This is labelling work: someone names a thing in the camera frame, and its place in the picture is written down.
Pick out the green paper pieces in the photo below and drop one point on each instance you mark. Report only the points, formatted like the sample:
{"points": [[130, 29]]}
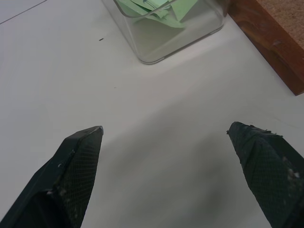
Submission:
{"points": [[164, 12]]}

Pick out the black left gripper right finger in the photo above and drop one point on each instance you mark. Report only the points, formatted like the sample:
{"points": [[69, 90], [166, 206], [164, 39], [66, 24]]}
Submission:
{"points": [[268, 171]]}

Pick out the wooden framed cork board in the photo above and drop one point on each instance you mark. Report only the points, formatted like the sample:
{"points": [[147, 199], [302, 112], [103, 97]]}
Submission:
{"points": [[270, 35]]}

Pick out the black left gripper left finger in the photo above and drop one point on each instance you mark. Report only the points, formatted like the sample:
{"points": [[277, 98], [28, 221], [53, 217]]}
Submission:
{"points": [[71, 180]]}

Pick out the clear plastic container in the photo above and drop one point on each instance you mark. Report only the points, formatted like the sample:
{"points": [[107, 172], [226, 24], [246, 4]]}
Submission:
{"points": [[171, 35]]}

